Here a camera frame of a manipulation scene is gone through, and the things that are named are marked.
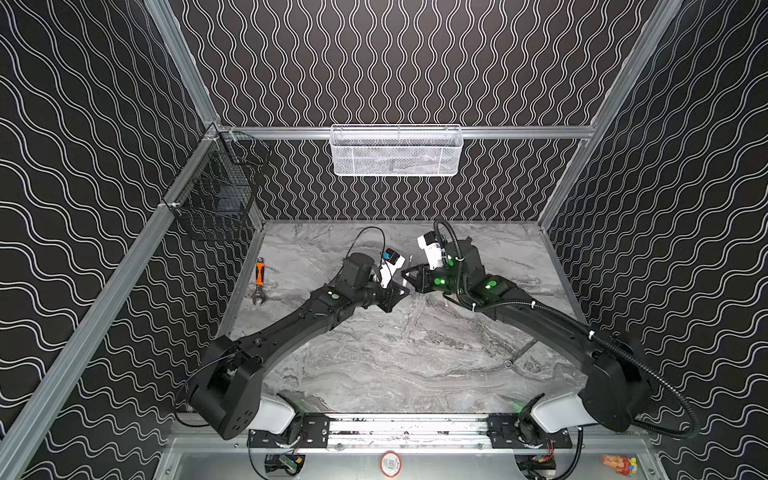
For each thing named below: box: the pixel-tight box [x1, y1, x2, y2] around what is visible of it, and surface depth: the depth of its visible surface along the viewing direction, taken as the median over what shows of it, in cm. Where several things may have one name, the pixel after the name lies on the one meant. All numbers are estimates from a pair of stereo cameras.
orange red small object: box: [602, 454, 638, 476], surface depth 70 cm
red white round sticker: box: [380, 450, 402, 478], surface depth 70 cm
